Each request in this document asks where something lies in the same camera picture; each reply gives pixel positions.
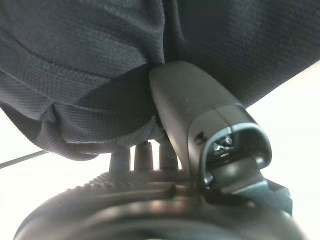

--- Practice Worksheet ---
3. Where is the black window floor strip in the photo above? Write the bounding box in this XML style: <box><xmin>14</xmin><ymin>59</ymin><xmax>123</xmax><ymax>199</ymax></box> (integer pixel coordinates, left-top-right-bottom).
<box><xmin>0</xmin><ymin>149</ymin><xmax>50</xmax><ymax>170</ymax></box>

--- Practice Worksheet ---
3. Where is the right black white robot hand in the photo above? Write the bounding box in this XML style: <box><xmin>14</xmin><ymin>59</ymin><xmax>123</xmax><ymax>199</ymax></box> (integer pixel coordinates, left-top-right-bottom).
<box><xmin>12</xmin><ymin>60</ymin><xmax>306</xmax><ymax>240</ymax></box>

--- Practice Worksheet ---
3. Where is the black garment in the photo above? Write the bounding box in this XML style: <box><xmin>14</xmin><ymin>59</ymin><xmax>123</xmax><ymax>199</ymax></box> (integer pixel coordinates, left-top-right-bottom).
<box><xmin>0</xmin><ymin>0</ymin><xmax>320</xmax><ymax>161</ymax></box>

